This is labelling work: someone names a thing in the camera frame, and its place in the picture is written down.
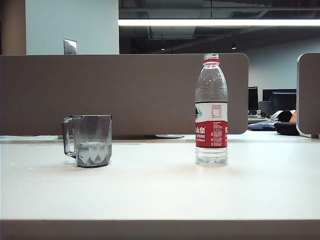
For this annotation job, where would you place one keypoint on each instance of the grey metal partition foot plate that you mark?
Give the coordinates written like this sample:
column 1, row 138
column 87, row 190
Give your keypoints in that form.
column 170, row 136

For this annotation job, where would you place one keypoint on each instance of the grey transparent plastic mug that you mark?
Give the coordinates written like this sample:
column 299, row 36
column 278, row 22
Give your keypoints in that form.
column 92, row 150

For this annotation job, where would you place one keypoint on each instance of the clear red-label water bottle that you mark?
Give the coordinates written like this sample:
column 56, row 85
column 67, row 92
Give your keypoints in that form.
column 212, row 135

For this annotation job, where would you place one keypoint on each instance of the small black ceiling spotlight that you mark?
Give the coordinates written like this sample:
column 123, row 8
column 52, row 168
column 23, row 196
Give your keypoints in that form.
column 233, row 46

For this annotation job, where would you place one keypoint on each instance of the long brown desk partition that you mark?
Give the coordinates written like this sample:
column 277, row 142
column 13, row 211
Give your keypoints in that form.
column 125, row 95

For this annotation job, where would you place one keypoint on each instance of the orange fabric item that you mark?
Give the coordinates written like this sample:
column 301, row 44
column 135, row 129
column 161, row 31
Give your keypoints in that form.
column 293, row 116

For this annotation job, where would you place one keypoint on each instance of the wide black computer monitor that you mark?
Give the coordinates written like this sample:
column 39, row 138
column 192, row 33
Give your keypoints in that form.
column 280, row 98

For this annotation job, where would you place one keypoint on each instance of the black round cushion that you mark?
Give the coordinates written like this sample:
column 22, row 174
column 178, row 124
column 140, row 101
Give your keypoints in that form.
column 286, row 127

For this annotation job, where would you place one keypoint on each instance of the blue patterned cloth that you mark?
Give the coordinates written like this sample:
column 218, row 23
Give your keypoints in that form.
column 260, row 125

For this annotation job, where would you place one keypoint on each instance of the white ceiling light strip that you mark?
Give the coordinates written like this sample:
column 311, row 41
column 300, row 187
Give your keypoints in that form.
column 212, row 22

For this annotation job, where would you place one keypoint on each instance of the brown partition with white edge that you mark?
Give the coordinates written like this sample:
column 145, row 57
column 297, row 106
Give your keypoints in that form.
column 308, row 95

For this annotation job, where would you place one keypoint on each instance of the brown board strip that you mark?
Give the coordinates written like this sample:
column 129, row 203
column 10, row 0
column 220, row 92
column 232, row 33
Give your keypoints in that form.
column 160, row 230

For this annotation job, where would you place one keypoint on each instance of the metal wall switch plate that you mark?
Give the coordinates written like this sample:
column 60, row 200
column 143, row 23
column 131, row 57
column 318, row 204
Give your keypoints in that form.
column 69, row 46

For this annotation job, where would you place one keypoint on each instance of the narrow black computer monitor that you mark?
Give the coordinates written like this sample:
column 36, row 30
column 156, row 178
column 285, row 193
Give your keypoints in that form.
column 252, row 98

